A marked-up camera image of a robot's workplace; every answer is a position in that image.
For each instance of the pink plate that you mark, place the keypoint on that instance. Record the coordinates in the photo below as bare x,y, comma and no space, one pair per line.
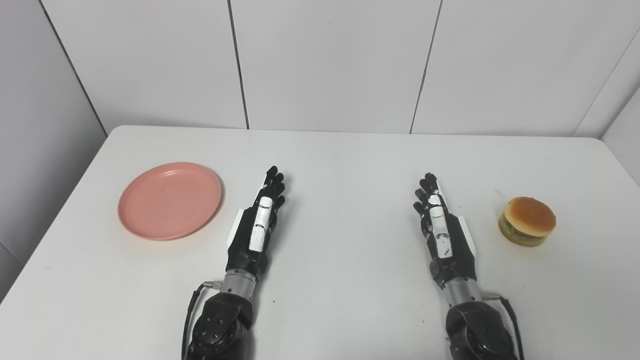
169,200

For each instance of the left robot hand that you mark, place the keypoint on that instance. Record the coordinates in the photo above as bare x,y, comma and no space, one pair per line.
250,235

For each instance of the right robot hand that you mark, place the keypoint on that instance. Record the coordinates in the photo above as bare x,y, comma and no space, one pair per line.
450,245

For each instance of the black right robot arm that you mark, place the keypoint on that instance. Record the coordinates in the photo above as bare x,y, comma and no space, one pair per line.
475,325

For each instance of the toy hamburger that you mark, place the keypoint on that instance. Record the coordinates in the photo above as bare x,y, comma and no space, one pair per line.
527,220

